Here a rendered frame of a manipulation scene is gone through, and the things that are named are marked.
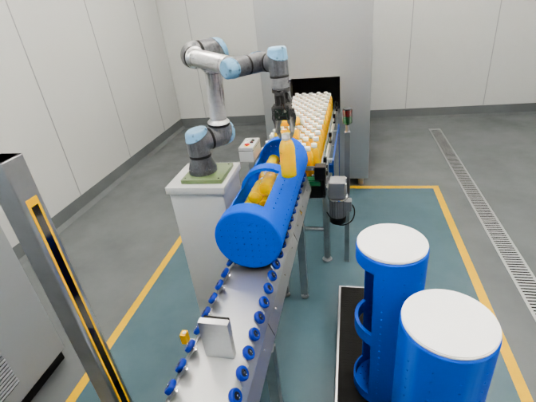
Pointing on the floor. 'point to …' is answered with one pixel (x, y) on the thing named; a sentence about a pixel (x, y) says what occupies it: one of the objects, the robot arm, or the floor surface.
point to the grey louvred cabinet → (23, 333)
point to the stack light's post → (347, 192)
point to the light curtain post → (57, 276)
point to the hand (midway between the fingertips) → (285, 135)
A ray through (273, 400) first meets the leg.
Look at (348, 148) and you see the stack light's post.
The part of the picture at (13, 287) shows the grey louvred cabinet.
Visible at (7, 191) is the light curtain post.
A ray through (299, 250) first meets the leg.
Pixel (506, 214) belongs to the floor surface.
